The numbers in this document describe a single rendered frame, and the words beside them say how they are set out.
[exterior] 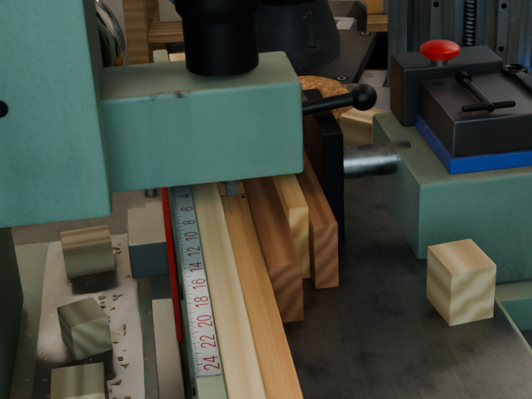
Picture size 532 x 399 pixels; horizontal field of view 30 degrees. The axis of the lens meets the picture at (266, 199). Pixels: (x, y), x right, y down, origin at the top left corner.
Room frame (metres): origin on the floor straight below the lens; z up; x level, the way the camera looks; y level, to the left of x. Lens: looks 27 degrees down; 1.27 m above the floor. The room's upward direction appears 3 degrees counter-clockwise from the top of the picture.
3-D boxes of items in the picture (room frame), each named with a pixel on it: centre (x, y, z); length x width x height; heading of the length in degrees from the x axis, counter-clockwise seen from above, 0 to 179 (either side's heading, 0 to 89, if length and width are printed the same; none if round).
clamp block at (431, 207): (0.69, -0.17, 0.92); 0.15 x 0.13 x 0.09; 7
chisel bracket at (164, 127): (0.66, 0.05, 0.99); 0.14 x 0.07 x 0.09; 97
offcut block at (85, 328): (0.68, 0.15, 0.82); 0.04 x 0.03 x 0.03; 28
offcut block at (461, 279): (0.55, -0.12, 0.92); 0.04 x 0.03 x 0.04; 14
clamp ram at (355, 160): (0.68, -0.07, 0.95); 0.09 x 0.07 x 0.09; 7
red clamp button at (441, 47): (0.72, -0.14, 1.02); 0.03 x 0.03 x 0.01
